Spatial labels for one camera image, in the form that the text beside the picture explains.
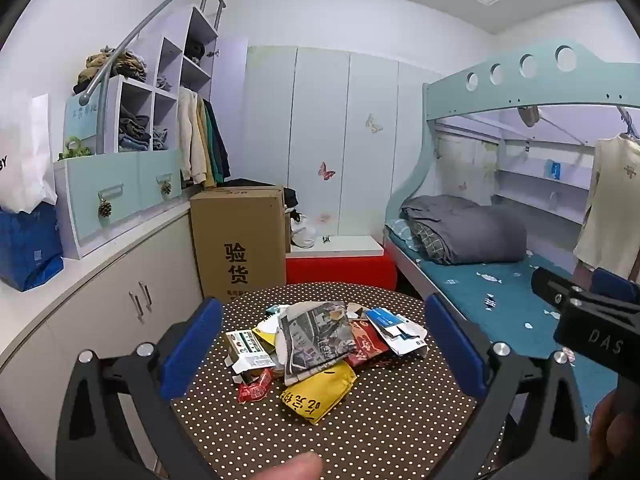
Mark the person's right hand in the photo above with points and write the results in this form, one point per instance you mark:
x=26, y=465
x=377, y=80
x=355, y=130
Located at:
x=612, y=435

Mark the white wardrobe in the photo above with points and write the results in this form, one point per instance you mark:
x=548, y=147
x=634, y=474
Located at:
x=320, y=110

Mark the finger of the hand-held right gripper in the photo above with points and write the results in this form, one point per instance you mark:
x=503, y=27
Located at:
x=617, y=285
x=547, y=285

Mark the black bag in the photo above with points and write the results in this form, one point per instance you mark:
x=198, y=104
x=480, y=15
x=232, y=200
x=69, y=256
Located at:
x=291, y=202

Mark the person's left hand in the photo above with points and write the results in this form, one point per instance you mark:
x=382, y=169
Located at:
x=290, y=467

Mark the brown cardboard box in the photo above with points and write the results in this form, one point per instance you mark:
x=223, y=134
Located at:
x=235, y=230

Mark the small blue box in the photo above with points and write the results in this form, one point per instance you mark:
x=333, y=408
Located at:
x=553, y=169

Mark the dark folded clothes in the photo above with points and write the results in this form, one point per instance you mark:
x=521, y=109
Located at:
x=134, y=130

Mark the white cloth bag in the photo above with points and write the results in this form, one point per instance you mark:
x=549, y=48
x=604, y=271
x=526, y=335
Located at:
x=302, y=232

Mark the pale butterfly sticker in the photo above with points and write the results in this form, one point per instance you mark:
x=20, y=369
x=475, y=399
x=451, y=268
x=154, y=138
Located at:
x=373, y=123

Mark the grey duvet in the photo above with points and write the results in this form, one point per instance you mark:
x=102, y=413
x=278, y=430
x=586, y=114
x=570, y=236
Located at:
x=470, y=225

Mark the grey folded clothes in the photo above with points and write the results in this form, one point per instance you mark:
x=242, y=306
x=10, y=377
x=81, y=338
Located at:
x=160, y=139

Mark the green white carton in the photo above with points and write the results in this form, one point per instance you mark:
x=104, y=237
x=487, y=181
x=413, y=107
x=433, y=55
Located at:
x=245, y=347

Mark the white shopping bag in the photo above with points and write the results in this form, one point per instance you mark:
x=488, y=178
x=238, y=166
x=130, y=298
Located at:
x=25, y=160

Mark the blue white carton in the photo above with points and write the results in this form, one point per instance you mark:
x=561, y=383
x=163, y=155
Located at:
x=385, y=320

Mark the red brown packet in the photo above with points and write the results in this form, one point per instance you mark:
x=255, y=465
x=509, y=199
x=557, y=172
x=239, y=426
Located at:
x=365, y=345

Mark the blue shopping bag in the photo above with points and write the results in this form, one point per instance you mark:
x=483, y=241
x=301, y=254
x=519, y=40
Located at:
x=30, y=247

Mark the teal bunk bed frame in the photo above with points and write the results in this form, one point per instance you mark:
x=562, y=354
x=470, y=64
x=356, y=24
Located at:
x=450, y=95

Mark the teal quilted mattress pad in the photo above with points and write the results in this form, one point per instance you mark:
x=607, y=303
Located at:
x=490, y=280

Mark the light blue cloth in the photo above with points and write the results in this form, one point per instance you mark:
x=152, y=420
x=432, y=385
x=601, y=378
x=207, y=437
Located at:
x=400, y=232

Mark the pink butterfly sticker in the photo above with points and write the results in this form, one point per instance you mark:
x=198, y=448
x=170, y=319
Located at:
x=326, y=171

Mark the white torn paper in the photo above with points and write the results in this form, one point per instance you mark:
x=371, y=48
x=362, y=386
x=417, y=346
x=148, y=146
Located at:
x=356, y=310

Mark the lavender stair cubby shelf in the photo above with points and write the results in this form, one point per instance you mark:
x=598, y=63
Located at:
x=125, y=175

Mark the pine cone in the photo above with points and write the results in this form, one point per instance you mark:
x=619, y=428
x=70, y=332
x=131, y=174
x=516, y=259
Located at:
x=105, y=209
x=166, y=189

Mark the red wrapper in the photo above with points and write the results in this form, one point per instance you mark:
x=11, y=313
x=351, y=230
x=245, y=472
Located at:
x=252, y=387

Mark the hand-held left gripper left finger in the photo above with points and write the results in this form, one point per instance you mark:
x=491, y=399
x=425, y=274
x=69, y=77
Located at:
x=192, y=345

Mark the yellow snack packet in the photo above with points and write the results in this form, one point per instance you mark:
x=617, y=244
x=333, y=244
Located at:
x=315, y=395

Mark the cream hanging shirt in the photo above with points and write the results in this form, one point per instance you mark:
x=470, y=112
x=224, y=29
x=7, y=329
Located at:
x=610, y=200

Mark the cream hanging jacket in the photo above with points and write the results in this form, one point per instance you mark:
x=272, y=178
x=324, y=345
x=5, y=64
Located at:
x=189, y=135

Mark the green plant decoration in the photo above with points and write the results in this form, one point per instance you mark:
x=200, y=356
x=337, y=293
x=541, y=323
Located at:
x=75, y=149

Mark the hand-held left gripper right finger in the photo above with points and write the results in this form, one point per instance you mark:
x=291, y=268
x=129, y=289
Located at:
x=452, y=345

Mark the grey metal handrail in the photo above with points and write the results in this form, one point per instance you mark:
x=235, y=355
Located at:
x=135, y=35

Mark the clothes hanger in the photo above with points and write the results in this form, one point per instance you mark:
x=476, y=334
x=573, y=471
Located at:
x=629, y=125

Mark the olive clothes pile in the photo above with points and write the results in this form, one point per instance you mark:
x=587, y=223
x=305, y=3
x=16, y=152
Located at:
x=110, y=67

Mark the yellow paper piece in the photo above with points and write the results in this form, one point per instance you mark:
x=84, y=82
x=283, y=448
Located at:
x=262, y=332

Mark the newspaper print packet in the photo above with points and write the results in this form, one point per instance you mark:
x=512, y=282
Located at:
x=310, y=340

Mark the long white low cabinet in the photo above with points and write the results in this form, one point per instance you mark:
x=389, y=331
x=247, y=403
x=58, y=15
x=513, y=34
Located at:
x=100, y=300

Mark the red storage box white lid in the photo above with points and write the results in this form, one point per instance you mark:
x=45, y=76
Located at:
x=340, y=270

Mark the green hanging garment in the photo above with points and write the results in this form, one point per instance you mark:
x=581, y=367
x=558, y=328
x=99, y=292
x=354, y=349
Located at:
x=217, y=145

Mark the dark clothes bundle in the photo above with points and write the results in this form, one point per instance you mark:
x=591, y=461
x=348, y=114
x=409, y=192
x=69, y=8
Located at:
x=194, y=51

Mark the beige hanging object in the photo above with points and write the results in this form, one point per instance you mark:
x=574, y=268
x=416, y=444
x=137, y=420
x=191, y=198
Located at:
x=528, y=116

